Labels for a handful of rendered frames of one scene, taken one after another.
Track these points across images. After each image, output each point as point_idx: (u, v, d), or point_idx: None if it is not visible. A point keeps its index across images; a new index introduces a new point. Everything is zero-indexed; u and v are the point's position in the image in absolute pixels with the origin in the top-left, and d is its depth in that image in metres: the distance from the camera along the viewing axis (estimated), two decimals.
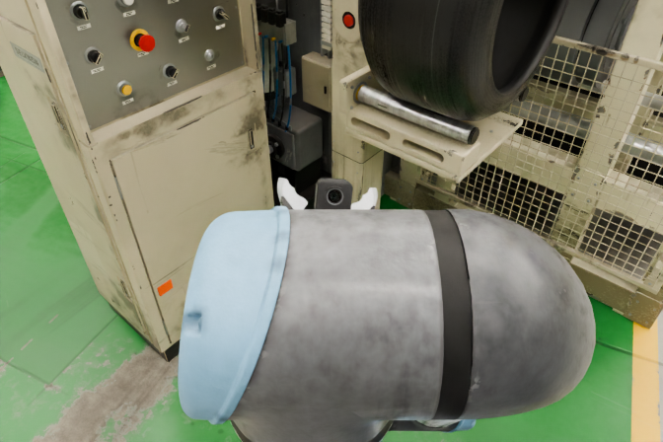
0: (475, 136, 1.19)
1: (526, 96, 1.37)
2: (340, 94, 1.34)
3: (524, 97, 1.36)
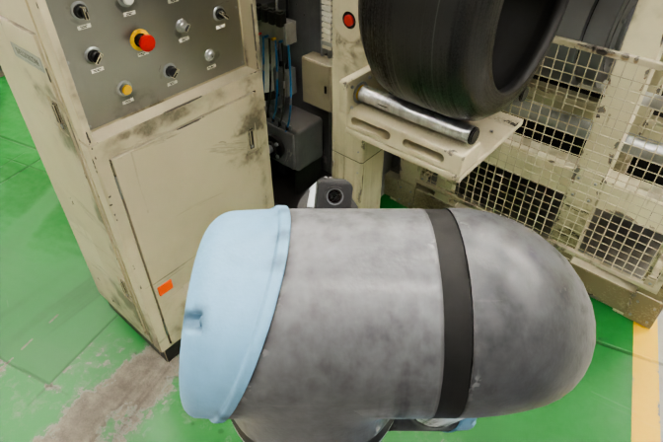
0: (476, 136, 1.19)
1: (526, 96, 1.37)
2: (340, 94, 1.34)
3: (524, 97, 1.36)
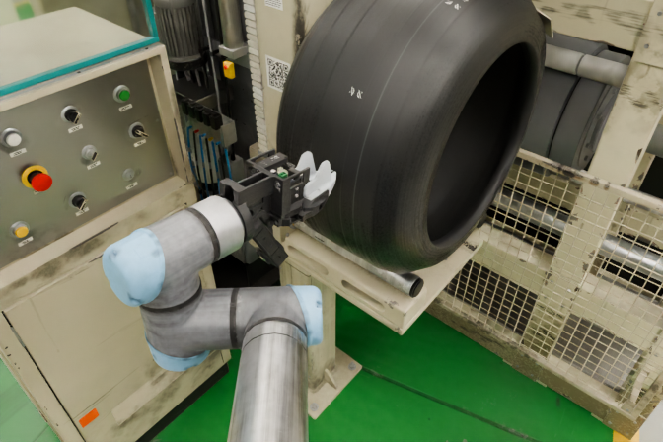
0: (418, 288, 1.04)
1: (483, 221, 1.22)
2: None
3: (481, 223, 1.21)
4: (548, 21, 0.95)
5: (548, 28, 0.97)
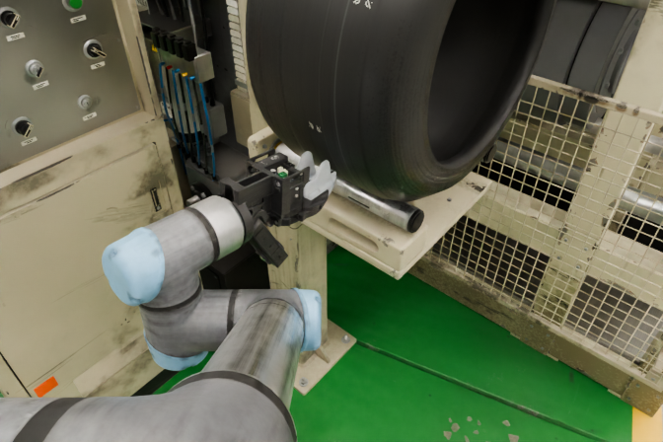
0: (417, 222, 0.88)
1: (494, 149, 1.05)
2: (251, 155, 1.03)
3: (493, 152, 1.05)
4: None
5: None
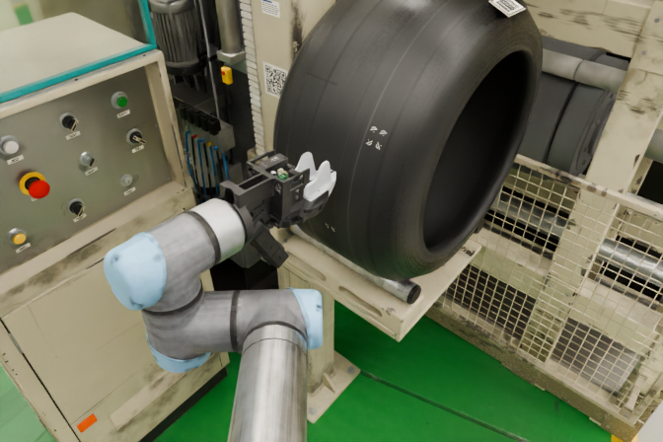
0: (415, 296, 1.04)
1: (481, 222, 1.20)
2: (270, 228, 1.19)
3: (482, 223, 1.21)
4: (508, 8, 0.78)
5: (514, 5, 0.80)
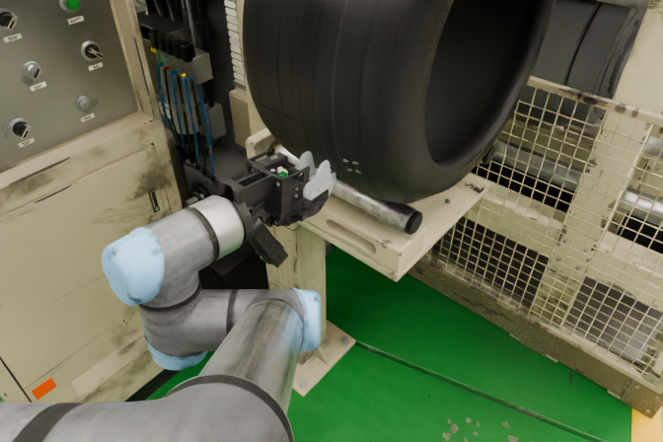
0: (416, 224, 0.88)
1: (489, 153, 1.04)
2: (249, 156, 1.03)
3: (491, 151, 1.04)
4: None
5: None
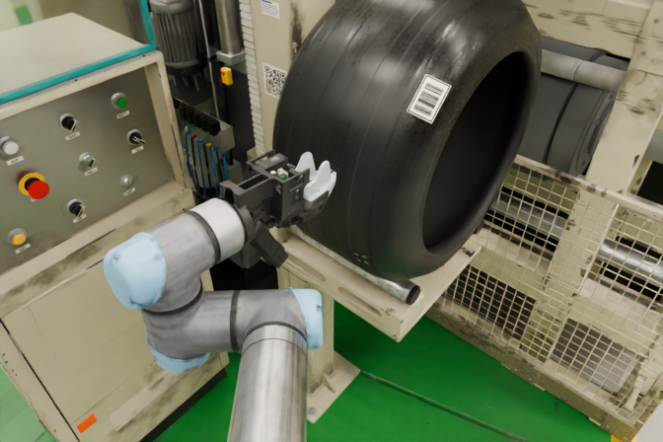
0: (415, 296, 1.04)
1: (478, 228, 1.20)
2: (270, 229, 1.19)
3: (479, 225, 1.20)
4: (429, 109, 0.72)
5: (436, 94, 0.71)
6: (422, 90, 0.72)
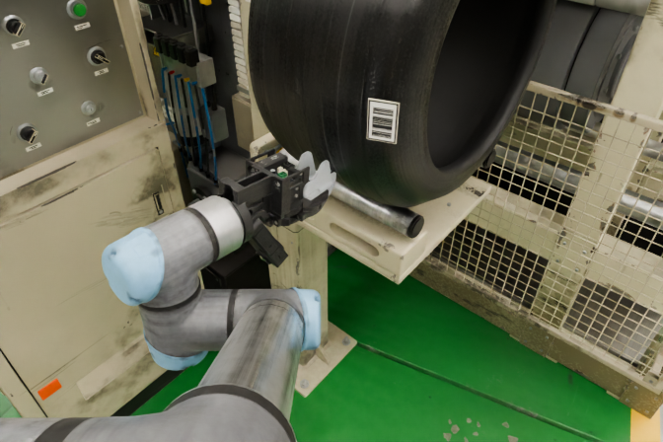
0: (418, 227, 0.89)
1: (491, 162, 1.07)
2: None
3: (489, 163, 1.06)
4: (388, 130, 0.65)
5: (388, 115, 0.64)
6: (372, 115, 0.64)
